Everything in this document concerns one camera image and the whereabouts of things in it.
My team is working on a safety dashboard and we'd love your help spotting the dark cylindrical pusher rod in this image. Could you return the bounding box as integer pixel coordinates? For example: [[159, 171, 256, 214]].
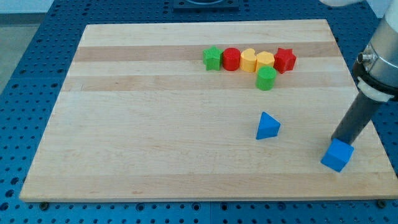
[[331, 91, 382, 144]]

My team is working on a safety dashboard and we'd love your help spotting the blue triangle block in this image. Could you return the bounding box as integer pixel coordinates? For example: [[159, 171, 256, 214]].
[[256, 112, 280, 140]]

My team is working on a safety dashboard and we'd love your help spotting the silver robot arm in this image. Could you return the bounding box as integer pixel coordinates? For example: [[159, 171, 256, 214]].
[[331, 0, 397, 144]]

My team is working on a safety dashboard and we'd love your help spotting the blue cube block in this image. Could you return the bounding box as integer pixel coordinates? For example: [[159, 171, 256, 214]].
[[320, 139, 354, 172]]

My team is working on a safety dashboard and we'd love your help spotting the red star block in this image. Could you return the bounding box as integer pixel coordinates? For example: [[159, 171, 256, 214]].
[[274, 47, 297, 74]]

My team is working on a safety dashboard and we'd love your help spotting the green cylinder block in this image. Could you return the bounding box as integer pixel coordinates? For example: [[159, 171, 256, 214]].
[[256, 66, 277, 91]]

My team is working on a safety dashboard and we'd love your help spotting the yellow hexagon block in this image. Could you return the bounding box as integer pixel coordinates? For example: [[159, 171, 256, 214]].
[[256, 51, 275, 71]]

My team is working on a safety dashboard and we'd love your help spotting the yellow heart block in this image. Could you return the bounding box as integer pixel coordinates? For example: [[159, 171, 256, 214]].
[[240, 49, 257, 72]]

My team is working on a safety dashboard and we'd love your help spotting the wooden board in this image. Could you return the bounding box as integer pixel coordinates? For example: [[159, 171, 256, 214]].
[[19, 19, 397, 202]]

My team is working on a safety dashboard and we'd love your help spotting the red cylinder block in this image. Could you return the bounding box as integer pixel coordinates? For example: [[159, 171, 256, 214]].
[[223, 48, 241, 71]]

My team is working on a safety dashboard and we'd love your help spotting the green star block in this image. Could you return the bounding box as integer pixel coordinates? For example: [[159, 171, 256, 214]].
[[203, 46, 223, 70]]

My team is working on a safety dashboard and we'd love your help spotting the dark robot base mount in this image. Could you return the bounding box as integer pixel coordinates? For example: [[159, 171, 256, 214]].
[[171, 0, 240, 11]]

